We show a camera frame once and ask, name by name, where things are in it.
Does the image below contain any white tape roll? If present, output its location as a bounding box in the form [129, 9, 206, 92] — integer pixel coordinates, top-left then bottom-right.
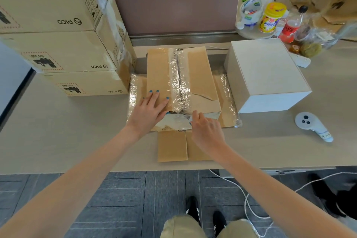
[240, 0, 264, 26]

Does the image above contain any black striped shoe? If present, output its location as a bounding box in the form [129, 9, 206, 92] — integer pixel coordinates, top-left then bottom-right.
[185, 196, 201, 227]
[213, 210, 227, 238]

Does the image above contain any mauve desk divider panel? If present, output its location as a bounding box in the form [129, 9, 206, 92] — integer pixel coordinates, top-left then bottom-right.
[334, 22, 357, 42]
[113, 0, 240, 47]

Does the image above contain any small white printed bottle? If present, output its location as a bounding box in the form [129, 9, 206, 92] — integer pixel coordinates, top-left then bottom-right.
[272, 17, 288, 39]

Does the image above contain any round beige shelf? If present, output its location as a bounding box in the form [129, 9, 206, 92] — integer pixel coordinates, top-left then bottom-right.
[235, 22, 279, 40]

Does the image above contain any red label soda bottle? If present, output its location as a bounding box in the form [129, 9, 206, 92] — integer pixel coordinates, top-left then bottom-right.
[279, 5, 309, 44]

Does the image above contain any clear plastic cup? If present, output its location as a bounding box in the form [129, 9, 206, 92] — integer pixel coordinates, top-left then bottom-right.
[295, 24, 312, 40]

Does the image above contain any white power strip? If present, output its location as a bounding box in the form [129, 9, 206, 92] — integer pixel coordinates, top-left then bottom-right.
[289, 52, 312, 68]

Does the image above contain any person's left forearm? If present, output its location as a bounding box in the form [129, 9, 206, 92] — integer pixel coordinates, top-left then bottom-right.
[0, 126, 140, 238]

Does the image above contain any clear bag of snacks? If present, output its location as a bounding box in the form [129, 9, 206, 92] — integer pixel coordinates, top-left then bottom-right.
[300, 30, 338, 58]

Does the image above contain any white handheld controller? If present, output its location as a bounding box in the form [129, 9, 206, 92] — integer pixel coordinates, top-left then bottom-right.
[295, 112, 334, 143]

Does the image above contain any person's left hand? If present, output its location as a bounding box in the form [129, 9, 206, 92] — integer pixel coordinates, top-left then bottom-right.
[127, 90, 171, 138]

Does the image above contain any person's right forearm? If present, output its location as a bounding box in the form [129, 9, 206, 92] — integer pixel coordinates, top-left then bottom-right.
[215, 143, 357, 238]

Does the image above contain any yellow lid jar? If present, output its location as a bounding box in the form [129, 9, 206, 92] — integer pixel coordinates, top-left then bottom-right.
[258, 2, 287, 34]

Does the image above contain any white floor cable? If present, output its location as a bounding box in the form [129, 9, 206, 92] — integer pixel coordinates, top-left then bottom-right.
[209, 168, 357, 238]

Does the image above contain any white box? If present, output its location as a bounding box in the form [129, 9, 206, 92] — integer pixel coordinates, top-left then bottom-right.
[223, 38, 312, 114]

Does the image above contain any person's right hand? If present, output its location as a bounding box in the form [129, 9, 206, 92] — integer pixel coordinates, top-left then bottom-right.
[189, 110, 226, 157]

